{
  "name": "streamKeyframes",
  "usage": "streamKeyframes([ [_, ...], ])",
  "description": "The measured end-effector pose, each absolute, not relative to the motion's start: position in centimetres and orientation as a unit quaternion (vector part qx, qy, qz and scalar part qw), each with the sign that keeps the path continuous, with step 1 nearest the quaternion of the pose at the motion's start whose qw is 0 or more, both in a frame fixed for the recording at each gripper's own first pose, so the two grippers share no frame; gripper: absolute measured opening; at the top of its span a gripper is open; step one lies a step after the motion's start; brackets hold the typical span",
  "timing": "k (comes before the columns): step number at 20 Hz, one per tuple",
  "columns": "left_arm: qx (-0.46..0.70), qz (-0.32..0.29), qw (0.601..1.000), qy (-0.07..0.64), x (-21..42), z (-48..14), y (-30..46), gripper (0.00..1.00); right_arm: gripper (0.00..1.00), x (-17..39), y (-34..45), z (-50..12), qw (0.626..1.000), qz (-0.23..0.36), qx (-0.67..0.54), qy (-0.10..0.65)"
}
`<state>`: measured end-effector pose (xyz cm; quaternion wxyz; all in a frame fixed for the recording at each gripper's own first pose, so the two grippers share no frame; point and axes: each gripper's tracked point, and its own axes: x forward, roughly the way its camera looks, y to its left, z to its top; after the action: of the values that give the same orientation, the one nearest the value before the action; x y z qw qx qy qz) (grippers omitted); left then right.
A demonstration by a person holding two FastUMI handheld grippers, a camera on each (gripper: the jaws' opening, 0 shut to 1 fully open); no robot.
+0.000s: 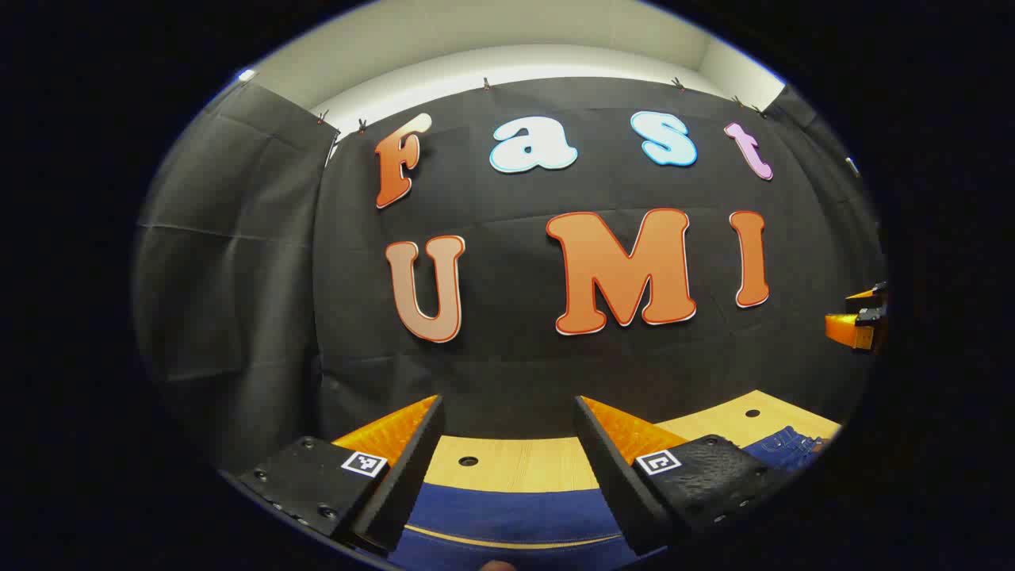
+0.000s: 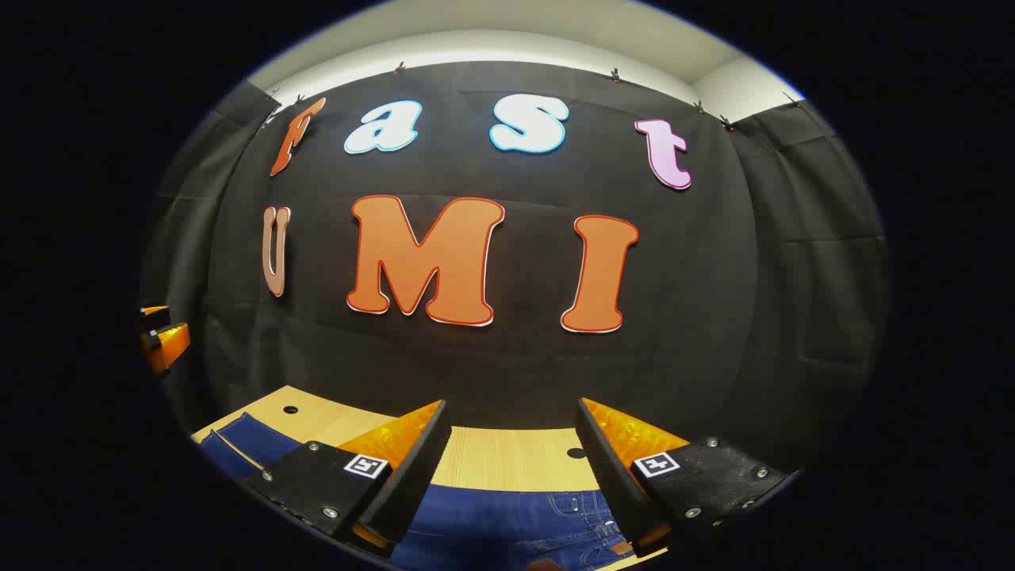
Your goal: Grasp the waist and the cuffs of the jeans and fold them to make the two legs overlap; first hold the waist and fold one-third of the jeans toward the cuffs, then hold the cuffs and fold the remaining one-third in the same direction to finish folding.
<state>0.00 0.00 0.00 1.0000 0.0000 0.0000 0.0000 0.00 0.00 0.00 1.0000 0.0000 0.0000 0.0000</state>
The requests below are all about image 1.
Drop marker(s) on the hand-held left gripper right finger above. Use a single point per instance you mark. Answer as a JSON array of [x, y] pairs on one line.
[[607, 468]]

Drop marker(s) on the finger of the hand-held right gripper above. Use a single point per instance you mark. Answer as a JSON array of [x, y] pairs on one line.
[[864, 299], [844, 329]]

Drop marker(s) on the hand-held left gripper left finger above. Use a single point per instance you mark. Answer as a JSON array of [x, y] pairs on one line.
[[412, 468]]

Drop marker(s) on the blue jeans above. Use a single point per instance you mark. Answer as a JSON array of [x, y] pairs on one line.
[[515, 515]]

